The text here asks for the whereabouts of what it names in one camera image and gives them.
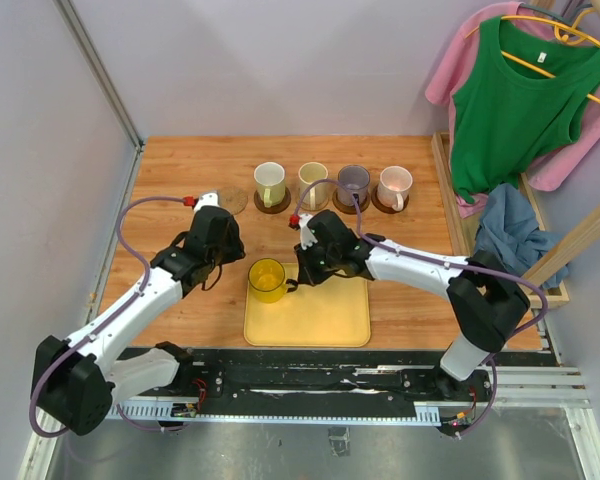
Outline white faceted mug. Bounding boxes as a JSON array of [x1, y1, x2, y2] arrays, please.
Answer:
[[254, 162, 286, 209]]

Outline blue cloth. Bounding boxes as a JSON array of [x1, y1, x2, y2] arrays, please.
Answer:
[[474, 183, 562, 277]]

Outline cream mug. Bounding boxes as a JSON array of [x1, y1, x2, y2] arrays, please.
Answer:
[[298, 162, 329, 201]]

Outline dark brown wooden coaster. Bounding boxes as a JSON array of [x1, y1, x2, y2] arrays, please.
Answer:
[[371, 186, 410, 215], [332, 190, 371, 215], [253, 187, 291, 215]]

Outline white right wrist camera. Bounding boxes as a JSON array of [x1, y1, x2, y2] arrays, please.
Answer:
[[289, 213, 317, 250]]

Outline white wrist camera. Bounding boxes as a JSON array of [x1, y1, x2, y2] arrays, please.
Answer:
[[289, 213, 317, 250], [182, 190, 220, 212]]

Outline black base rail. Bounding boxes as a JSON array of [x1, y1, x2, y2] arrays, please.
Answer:
[[144, 348, 492, 402]]

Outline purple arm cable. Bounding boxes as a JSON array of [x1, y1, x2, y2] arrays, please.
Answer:
[[29, 196, 196, 461], [292, 178, 550, 441]]

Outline yellow clothes hanger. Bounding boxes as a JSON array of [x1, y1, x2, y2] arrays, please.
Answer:
[[466, 14, 600, 107]]

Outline pink mug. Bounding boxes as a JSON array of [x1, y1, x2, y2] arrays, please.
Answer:
[[378, 166, 413, 210]]

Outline purple black mug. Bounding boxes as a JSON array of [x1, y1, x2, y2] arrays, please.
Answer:
[[337, 165, 371, 207]]

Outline yellow plastic tray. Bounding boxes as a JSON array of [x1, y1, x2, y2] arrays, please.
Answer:
[[243, 262, 371, 348]]

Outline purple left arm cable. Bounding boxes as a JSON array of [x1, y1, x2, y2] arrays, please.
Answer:
[[29, 196, 196, 461]]

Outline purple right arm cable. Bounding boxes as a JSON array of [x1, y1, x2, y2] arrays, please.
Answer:
[[292, 178, 550, 441]]

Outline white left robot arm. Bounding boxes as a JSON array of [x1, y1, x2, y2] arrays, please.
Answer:
[[29, 205, 245, 437]]

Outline yellow glass mug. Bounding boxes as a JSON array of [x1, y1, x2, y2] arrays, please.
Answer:
[[248, 258, 298, 304]]

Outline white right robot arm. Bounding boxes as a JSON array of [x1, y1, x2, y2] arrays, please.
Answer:
[[289, 210, 530, 400]]

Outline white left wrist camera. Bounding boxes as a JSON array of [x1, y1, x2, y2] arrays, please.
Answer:
[[182, 190, 220, 212]]

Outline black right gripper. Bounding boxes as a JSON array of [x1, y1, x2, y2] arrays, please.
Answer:
[[294, 237, 339, 287]]

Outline green tank top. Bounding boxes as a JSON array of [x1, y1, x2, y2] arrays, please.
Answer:
[[449, 15, 600, 204]]

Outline light wooden rack frame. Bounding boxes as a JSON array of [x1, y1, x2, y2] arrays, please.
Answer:
[[431, 132, 600, 285]]

